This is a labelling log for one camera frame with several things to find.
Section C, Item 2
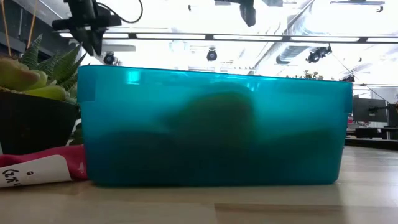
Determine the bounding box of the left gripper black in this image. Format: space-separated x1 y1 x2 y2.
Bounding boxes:
51 0 122 57

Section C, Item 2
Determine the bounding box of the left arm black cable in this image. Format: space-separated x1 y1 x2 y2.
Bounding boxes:
96 0 144 24

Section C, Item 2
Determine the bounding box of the white handwritten label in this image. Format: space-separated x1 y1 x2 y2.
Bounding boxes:
0 154 73 189

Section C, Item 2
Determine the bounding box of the potted succulent plant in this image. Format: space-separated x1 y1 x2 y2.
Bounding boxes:
0 34 88 155

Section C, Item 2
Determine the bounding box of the bushy green potted plant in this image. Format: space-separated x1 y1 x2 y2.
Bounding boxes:
285 70 324 81

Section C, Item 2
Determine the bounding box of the dark computer monitor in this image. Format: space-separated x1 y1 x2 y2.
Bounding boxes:
353 97 388 123

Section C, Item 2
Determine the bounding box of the ceiling light rail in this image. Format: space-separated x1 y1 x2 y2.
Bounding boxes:
58 32 398 44

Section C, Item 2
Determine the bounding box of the yellow cable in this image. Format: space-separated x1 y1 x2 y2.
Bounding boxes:
0 0 40 57

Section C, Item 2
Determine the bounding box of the red cloth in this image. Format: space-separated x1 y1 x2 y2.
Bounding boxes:
0 144 88 187

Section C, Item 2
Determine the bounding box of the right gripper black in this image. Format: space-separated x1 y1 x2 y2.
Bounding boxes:
214 0 257 28

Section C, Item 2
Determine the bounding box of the teal plastic tupperware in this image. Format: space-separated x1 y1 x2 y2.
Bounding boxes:
76 64 354 187

